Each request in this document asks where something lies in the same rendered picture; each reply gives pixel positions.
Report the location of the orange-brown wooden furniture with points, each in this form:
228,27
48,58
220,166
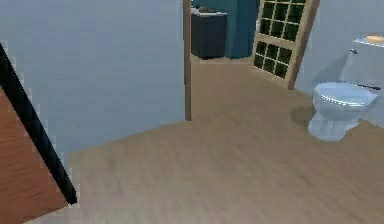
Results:
20,173

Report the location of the dark grey cabinet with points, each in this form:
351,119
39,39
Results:
208,35

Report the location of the white toilet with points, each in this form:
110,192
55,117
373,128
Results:
336,106

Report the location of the wooden glass-paned room door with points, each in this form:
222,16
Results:
282,36

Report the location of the orange item on toilet tank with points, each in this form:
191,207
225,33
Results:
375,39

